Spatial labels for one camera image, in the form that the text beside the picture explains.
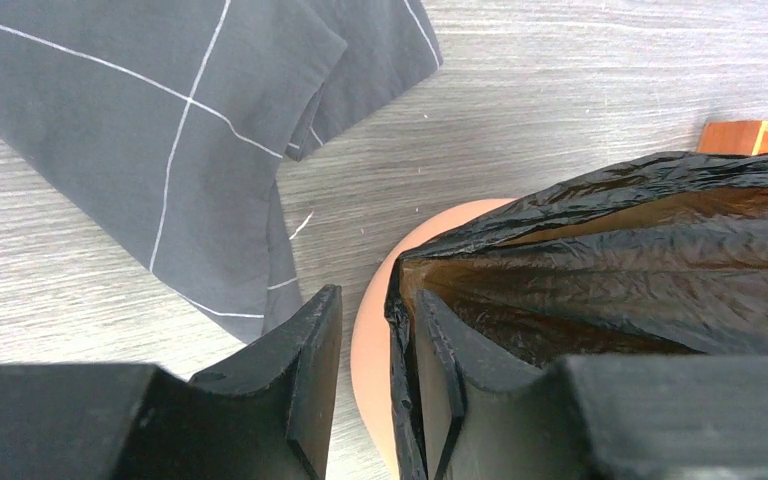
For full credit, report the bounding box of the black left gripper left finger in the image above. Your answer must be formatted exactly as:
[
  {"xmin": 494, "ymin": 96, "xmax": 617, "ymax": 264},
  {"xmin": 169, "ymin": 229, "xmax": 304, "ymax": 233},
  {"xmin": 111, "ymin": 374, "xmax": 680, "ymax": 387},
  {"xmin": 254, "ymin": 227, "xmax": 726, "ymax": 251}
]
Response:
[{"xmin": 0, "ymin": 285, "xmax": 343, "ymax": 479}]

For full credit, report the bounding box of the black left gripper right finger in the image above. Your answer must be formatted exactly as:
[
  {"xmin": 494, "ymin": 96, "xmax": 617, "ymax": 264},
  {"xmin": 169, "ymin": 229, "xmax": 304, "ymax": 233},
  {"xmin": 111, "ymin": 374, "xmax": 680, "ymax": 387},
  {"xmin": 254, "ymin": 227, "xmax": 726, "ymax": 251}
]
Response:
[{"xmin": 415, "ymin": 290, "xmax": 768, "ymax": 479}]

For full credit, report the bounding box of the black plastic trash bag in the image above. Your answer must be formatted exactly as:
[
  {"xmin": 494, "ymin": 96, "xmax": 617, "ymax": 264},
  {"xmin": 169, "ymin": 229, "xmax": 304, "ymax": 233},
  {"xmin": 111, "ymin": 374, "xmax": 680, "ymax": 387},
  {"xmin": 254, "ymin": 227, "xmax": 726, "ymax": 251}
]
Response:
[{"xmin": 385, "ymin": 152, "xmax": 768, "ymax": 479}]

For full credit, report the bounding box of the orange plastic trash bin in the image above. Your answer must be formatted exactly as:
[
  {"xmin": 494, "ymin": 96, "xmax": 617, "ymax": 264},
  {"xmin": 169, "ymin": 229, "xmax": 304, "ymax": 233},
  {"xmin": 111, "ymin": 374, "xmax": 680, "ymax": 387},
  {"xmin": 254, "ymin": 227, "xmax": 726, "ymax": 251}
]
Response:
[{"xmin": 350, "ymin": 198, "xmax": 512, "ymax": 479}]

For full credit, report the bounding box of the grey checked cloth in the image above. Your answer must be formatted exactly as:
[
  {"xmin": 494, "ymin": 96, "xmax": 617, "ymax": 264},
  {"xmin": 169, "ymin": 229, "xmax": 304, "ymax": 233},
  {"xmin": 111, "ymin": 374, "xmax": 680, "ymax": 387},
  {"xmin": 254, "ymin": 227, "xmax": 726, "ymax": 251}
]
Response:
[{"xmin": 0, "ymin": 0, "xmax": 443, "ymax": 343}]

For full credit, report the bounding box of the orange compartment tray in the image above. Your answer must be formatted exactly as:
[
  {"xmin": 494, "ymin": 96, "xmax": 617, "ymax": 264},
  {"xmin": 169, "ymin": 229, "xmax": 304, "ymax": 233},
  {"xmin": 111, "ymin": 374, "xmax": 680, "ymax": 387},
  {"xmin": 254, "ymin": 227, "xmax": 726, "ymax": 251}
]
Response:
[{"xmin": 696, "ymin": 120, "xmax": 768, "ymax": 156}]

